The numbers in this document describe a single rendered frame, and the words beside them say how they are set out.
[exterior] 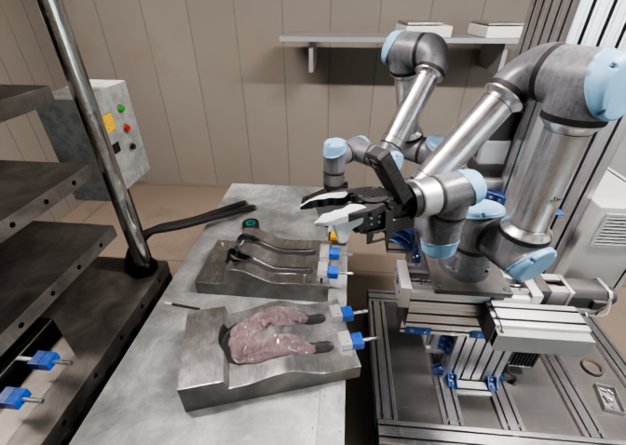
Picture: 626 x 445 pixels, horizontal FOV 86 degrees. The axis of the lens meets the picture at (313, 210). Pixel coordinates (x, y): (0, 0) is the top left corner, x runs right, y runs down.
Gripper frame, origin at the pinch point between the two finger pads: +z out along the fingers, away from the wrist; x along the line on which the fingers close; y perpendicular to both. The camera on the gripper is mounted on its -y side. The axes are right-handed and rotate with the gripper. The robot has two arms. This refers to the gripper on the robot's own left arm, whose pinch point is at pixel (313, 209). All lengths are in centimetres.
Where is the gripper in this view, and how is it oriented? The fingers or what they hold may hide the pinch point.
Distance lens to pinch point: 57.6
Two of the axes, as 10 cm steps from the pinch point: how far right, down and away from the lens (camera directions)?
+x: -3.5, -3.9, 8.5
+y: 0.5, 9.0, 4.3
